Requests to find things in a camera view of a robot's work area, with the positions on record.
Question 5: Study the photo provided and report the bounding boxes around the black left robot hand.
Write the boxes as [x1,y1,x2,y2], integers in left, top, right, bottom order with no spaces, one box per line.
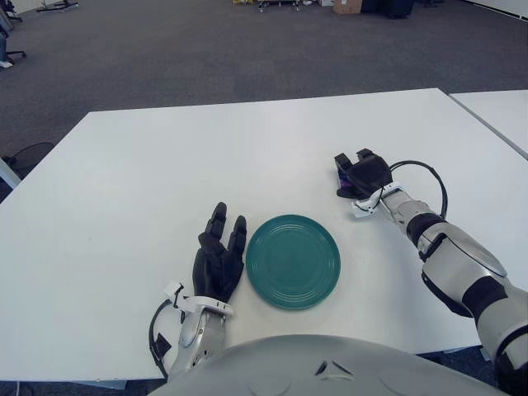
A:
[192,201,248,305]

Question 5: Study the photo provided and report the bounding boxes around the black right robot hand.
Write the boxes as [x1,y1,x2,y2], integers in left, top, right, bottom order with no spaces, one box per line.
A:
[333,147,394,199]

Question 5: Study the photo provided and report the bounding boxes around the green round plate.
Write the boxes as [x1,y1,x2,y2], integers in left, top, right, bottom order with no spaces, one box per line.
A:
[245,213,342,311]

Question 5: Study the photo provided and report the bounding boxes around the grey robot torso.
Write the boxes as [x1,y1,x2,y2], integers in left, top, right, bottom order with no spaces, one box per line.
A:
[147,333,502,396]

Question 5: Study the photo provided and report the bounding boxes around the black cabinet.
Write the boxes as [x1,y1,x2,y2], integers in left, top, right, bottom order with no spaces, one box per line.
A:
[385,0,415,18]

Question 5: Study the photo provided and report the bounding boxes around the brown cardboard box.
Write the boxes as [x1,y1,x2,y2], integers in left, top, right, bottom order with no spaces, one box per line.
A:
[332,0,364,16]

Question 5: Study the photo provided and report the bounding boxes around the row of chair castors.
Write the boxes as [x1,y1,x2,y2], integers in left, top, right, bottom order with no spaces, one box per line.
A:
[257,0,314,12]

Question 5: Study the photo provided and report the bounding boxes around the white table leg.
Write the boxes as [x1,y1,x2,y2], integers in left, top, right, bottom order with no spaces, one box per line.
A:
[0,158,21,191]

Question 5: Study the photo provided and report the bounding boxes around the black office chair base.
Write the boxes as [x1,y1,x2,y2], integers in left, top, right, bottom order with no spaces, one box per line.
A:
[0,49,27,67]

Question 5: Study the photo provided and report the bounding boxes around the seated person leg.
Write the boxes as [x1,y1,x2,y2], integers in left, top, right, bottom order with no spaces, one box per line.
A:
[0,35,13,69]

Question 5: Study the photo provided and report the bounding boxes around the black equipment stand base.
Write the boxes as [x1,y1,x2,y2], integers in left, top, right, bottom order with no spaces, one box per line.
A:
[35,0,79,13]

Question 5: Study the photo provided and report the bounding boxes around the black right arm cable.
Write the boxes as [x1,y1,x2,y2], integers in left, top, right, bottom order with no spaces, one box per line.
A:
[387,160,449,219]

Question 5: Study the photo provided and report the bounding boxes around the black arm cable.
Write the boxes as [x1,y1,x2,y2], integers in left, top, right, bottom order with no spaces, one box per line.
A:
[387,160,449,219]
[148,299,185,375]

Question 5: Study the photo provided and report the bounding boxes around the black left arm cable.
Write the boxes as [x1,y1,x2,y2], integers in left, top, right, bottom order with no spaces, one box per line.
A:
[148,299,185,375]

